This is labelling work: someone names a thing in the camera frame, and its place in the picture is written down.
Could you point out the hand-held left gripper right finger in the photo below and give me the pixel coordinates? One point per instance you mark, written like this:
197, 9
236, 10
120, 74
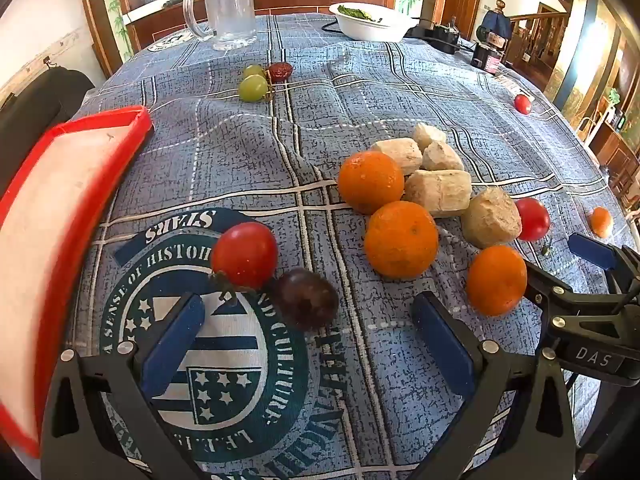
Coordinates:
442, 345

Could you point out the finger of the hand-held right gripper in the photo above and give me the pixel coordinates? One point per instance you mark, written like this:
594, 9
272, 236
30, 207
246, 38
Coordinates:
550, 292
592, 252

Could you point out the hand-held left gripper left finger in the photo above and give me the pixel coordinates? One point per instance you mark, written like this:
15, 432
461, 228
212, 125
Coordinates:
172, 345

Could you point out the orange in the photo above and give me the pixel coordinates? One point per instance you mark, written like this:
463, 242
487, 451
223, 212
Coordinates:
496, 280
371, 182
401, 240

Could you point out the sugarcane piece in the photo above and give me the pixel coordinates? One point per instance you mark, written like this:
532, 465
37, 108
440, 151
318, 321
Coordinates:
437, 192
490, 217
442, 156
397, 155
430, 135

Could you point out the dark purple grape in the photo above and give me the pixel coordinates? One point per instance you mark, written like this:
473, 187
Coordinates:
306, 297

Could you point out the red plastic tray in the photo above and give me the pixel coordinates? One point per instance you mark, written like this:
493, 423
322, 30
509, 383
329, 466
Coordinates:
60, 220

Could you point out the small orange cherry tomato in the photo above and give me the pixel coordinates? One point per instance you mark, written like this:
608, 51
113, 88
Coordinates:
601, 221

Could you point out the green tomato stem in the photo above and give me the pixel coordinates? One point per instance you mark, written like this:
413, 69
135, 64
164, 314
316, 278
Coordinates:
547, 249

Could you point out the blue printed tablecloth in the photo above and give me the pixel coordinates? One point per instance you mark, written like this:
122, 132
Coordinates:
280, 160

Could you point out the black box with red label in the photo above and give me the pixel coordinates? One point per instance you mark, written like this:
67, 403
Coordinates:
487, 60

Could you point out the wooden stair railing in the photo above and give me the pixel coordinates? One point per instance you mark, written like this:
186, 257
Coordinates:
537, 35

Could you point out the black power adapter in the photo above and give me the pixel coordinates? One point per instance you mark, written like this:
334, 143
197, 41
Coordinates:
445, 37

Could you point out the green grape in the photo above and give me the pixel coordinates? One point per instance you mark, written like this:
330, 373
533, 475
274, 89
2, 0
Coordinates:
254, 70
253, 87

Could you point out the black chair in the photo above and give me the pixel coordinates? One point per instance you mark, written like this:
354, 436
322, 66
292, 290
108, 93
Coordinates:
35, 105

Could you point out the dark red cherry tomato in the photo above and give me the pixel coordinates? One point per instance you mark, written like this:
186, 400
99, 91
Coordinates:
280, 71

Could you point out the white bowl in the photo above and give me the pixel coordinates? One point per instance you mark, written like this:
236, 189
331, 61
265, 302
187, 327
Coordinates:
372, 30

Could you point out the green leaves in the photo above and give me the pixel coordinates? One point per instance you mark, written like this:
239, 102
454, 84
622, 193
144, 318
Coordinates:
357, 11

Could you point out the clear glass mug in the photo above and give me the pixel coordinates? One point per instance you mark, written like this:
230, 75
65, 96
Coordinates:
230, 5

